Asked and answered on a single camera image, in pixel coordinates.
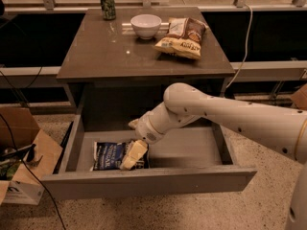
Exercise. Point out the cardboard box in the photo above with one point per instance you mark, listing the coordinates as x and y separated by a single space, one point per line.
18 129

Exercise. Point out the metal window rail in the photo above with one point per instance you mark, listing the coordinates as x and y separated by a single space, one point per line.
38 77

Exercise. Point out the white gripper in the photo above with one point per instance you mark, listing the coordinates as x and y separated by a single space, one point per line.
145 128

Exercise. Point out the grey open top drawer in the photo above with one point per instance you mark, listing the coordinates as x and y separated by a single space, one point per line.
195 159

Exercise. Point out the green soda can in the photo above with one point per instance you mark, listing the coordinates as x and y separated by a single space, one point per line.
108 9

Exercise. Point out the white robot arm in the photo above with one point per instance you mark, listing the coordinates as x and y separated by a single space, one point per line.
280 129

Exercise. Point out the black tools in box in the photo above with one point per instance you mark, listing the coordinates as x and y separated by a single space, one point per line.
11 159

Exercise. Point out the blue chip bag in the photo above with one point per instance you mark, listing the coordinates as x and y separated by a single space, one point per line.
109 155

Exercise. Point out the white bowl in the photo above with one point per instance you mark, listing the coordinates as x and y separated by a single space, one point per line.
146 25

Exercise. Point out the grey cabinet counter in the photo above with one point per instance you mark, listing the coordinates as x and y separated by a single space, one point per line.
110 53

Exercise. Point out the yellow brown chip bag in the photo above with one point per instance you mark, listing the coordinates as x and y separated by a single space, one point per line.
183 39

